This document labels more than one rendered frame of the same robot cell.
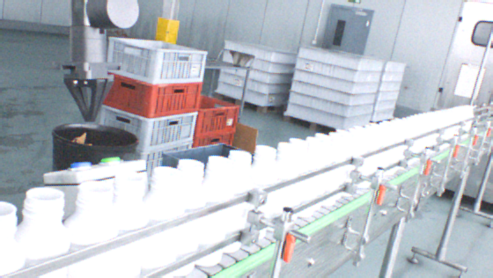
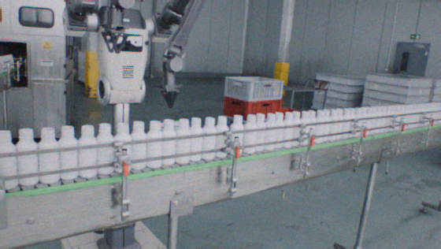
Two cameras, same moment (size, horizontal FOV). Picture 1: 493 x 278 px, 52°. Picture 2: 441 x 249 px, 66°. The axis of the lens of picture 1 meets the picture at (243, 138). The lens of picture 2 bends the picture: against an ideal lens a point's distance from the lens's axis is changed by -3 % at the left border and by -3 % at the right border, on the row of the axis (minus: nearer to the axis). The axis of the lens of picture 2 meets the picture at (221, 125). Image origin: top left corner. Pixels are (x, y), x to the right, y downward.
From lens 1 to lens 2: 0.73 m
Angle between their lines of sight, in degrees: 21
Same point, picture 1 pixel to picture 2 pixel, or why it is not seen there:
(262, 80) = (342, 98)
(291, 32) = (369, 64)
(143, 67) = (242, 91)
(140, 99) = (242, 110)
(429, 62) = not seen: outside the picture
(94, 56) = (170, 83)
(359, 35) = (420, 62)
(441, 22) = not seen: outside the picture
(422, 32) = not seen: outside the picture
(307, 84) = (373, 98)
